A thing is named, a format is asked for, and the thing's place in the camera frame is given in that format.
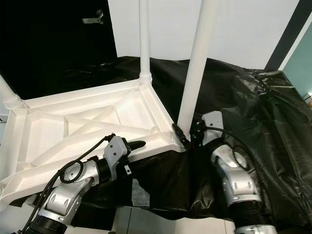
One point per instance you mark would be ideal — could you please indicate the black plastic cover sheet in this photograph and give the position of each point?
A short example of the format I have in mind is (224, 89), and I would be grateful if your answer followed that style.
(268, 136)

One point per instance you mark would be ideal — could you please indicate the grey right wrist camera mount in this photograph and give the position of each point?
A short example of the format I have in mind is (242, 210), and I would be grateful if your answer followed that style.
(212, 122)

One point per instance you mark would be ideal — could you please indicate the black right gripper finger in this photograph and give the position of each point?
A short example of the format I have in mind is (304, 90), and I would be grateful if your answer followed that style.
(178, 132)

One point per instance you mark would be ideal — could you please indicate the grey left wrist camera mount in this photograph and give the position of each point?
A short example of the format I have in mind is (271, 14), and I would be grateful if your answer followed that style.
(118, 151)

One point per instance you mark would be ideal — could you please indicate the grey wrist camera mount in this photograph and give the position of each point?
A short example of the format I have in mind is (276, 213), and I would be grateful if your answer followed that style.
(212, 122)
(118, 151)

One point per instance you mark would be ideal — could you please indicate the teal glass panel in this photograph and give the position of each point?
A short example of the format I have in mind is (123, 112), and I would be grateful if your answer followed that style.
(301, 68)

